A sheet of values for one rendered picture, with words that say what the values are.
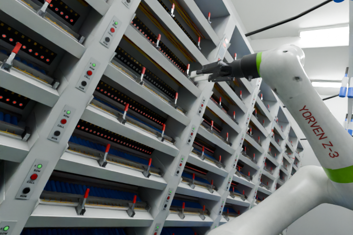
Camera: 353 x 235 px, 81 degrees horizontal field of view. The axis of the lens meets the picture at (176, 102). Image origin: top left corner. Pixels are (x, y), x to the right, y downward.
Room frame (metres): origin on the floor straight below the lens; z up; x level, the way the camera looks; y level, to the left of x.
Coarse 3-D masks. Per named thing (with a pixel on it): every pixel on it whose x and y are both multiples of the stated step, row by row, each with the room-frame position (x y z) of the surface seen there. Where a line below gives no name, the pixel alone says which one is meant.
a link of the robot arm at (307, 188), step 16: (304, 176) 0.71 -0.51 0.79; (320, 176) 0.67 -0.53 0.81; (288, 192) 0.70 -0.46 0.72; (304, 192) 0.68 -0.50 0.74; (320, 192) 0.67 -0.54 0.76; (256, 208) 0.70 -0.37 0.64; (272, 208) 0.68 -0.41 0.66; (288, 208) 0.67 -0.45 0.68; (304, 208) 0.68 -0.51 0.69; (224, 224) 0.71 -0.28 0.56; (240, 224) 0.67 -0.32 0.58; (256, 224) 0.66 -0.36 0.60; (272, 224) 0.66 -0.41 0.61; (288, 224) 0.68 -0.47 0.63
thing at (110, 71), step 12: (108, 72) 0.78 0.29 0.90; (120, 72) 0.80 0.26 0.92; (132, 72) 1.03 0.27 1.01; (120, 84) 0.84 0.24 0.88; (132, 84) 0.86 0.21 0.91; (144, 96) 0.93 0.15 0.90; (156, 96) 0.96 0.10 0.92; (168, 96) 1.25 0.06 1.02; (168, 108) 1.05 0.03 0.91; (180, 120) 1.15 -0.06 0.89
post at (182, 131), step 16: (224, 16) 1.23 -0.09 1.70; (224, 32) 1.20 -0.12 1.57; (208, 48) 1.25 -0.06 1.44; (192, 64) 1.31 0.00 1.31; (192, 96) 1.23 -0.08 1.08; (208, 96) 1.25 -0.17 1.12; (176, 128) 1.25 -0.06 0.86; (160, 160) 1.27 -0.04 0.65; (176, 160) 1.20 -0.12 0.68; (176, 176) 1.23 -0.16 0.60; (160, 192) 1.21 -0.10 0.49; (160, 208) 1.21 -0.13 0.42
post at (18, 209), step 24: (120, 0) 0.70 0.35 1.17; (96, 24) 0.72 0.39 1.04; (96, 48) 0.71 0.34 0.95; (72, 72) 0.69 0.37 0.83; (96, 72) 0.74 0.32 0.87; (72, 96) 0.71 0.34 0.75; (48, 120) 0.69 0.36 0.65; (72, 120) 0.74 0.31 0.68; (48, 144) 0.72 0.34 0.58; (24, 168) 0.70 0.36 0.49; (48, 168) 0.74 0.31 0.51; (0, 216) 0.70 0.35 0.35; (24, 216) 0.75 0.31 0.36
